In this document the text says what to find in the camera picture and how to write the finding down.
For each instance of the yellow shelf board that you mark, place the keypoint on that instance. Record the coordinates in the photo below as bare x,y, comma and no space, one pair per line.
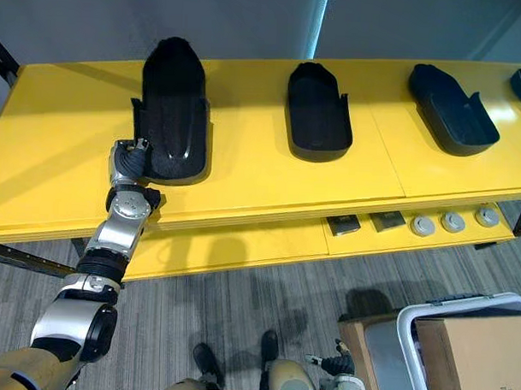
250,246
261,182

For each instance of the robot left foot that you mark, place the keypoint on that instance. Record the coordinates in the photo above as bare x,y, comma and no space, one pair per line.
207,364

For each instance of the dark square part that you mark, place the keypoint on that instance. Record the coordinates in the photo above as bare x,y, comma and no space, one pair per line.
387,222
345,225

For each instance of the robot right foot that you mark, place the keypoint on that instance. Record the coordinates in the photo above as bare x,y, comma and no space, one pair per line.
269,345

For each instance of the white plastic storage bin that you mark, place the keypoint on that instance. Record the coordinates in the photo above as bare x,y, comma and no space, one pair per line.
405,337

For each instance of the cardboard box with print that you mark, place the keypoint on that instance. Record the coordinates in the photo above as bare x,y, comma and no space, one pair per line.
477,361

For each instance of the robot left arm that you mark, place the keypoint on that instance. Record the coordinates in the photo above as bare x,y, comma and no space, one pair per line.
113,237

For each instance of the gold robot torso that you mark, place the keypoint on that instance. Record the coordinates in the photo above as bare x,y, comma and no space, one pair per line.
10,372

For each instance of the large black plastic housing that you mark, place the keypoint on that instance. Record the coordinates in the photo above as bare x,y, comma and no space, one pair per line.
173,115

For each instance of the grey round part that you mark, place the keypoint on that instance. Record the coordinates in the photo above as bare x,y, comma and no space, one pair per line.
452,221
422,226
487,217

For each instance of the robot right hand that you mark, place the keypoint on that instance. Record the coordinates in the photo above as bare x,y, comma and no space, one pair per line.
338,362

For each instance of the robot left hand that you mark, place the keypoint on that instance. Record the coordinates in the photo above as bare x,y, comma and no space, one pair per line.
132,165

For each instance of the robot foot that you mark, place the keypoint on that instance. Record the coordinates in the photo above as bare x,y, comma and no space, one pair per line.
269,345
207,364

